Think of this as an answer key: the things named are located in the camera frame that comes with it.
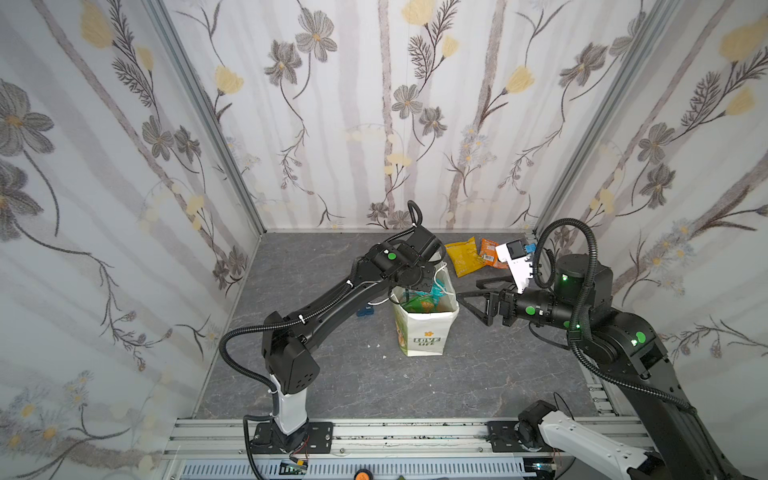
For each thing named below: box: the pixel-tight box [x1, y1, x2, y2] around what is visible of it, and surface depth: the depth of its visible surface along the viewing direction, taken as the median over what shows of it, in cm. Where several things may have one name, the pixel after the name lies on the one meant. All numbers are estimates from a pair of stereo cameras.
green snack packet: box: [401, 296, 441, 313], surface depth 90 cm
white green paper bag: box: [390, 262, 460, 357], surface depth 76 cm
